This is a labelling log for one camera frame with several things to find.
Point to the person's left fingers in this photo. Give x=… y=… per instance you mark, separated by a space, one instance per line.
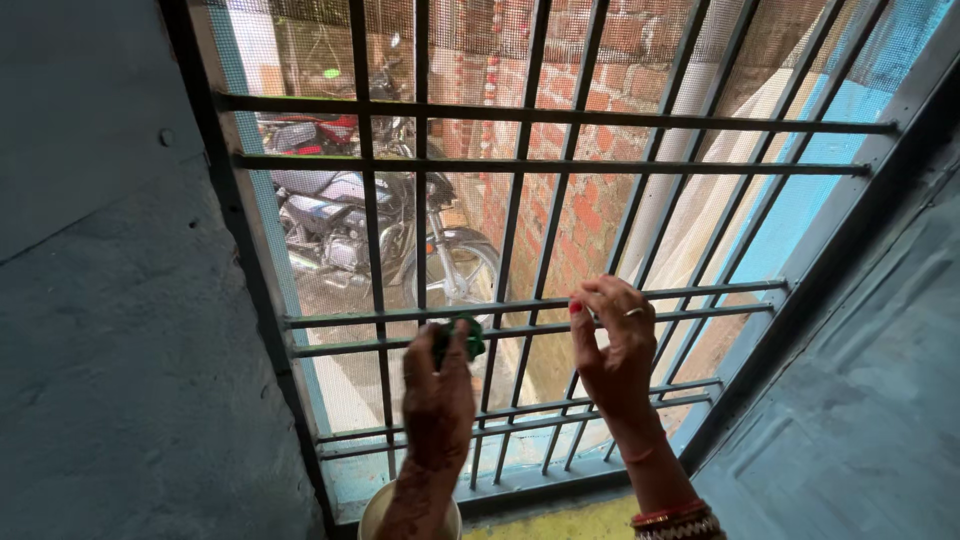
x=457 y=364

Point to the person's left hand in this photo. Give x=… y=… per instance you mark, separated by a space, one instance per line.
x=437 y=405

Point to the red and gold bangles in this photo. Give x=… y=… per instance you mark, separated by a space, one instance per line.
x=675 y=521

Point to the red motorcycle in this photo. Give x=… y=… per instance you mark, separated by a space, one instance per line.
x=330 y=131

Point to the silver and black motorcycle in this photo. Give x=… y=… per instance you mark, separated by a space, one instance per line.
x=337 y=225

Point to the blue metal window shutter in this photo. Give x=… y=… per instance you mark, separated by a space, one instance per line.
x=847 y=390

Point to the green cleaning cloth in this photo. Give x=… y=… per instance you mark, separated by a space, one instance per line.
x=472 y=337

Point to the fine window mesh screen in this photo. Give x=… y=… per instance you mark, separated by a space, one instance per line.
x=675 y=225

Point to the white plastic bucket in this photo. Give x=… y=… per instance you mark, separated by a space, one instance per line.
x=369 y=517

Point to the person's right hand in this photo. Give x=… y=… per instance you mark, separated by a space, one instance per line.
x=619 y=367

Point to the red wrist thread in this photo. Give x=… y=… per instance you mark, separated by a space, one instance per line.
x=639 y=454

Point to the grey metal window grille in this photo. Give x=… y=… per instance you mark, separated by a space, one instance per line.
x=540 y=165

